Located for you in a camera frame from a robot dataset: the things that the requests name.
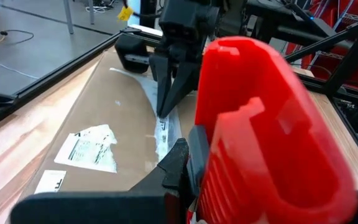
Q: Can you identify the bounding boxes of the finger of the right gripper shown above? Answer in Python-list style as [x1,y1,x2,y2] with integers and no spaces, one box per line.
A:
[149,52,173,118]
[160,60,200,119]

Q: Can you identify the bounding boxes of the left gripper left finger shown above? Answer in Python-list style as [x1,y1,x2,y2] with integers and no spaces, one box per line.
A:
[9,138,191,224]

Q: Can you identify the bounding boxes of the brown cardboard shipping box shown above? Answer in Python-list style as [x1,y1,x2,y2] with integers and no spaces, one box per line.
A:
[19,46,200,202]

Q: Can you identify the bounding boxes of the red box cutter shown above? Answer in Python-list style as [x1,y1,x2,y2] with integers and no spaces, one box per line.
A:
[186,35,358,224]

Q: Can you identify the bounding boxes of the grey metal table leg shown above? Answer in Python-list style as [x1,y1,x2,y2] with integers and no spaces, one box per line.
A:
[62,0,75,35]
[87,0,96,26]

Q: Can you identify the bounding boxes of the red storage bin rack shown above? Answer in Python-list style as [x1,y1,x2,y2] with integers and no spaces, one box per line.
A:
[284,0,358,96]

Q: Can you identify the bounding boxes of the yellow cable tag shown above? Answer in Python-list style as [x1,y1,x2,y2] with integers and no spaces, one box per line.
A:
[117,5,135,22]

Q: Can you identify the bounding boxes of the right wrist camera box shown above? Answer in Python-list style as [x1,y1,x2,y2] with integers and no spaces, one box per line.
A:
[158,0,221,43]

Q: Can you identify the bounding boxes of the black floor cables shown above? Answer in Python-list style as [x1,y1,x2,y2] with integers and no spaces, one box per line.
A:
[0,29,35,47]

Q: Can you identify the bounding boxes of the white floor cable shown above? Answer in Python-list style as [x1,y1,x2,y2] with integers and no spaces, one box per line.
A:
[0,54,40,80]

